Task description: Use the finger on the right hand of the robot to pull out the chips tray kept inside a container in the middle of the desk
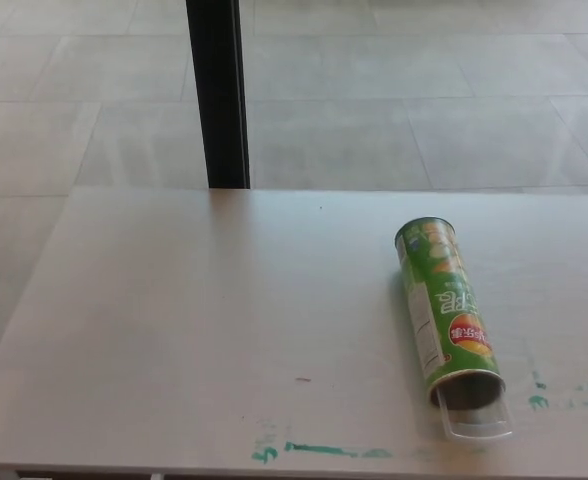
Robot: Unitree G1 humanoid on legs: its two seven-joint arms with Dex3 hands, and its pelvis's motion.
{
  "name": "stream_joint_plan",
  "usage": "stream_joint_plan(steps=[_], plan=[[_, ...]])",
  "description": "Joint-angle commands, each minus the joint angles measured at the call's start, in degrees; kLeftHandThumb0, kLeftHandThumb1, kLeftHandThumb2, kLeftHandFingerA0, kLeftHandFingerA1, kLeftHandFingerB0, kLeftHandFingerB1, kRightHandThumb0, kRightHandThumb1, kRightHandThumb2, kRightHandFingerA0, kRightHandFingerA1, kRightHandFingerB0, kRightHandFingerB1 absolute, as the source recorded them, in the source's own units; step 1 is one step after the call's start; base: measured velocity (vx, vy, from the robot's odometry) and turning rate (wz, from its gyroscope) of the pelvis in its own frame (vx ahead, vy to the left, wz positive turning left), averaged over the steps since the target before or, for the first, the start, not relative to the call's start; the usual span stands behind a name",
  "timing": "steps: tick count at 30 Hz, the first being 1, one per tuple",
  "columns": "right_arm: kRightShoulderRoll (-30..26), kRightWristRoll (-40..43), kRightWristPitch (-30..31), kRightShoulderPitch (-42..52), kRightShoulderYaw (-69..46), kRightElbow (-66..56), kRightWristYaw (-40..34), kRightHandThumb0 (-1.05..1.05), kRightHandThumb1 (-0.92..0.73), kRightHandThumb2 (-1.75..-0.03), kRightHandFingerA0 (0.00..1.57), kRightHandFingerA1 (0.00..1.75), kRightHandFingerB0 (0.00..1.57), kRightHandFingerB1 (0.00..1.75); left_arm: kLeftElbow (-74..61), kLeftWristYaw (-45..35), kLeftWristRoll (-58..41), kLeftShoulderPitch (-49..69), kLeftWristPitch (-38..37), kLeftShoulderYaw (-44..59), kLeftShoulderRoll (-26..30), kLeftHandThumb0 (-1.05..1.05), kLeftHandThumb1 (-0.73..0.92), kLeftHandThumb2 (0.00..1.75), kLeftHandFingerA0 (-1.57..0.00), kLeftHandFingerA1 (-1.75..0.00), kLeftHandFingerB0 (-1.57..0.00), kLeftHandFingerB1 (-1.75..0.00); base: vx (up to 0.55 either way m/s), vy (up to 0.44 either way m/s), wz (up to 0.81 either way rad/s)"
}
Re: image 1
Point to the green chips can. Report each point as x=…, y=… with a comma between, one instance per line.
x=441, y=305

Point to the black vertical pillar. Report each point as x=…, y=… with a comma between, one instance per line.
x=219, y=95

